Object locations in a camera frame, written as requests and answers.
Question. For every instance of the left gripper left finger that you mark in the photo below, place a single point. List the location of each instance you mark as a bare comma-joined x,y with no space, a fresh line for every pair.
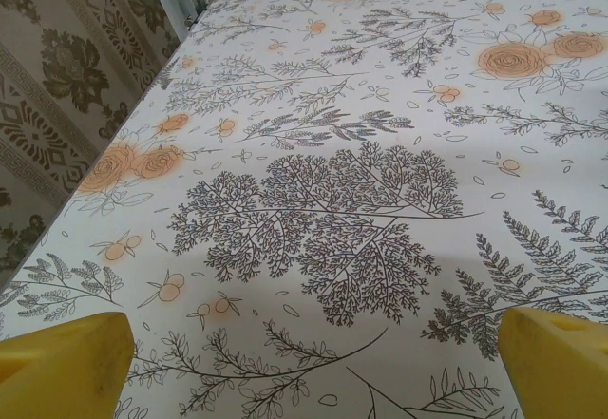
57,371

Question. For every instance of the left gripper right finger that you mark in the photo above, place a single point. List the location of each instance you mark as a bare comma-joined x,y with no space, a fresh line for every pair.
556,371

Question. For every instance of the floral table cover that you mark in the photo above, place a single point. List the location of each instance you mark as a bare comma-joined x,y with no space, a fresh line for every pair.
332,105

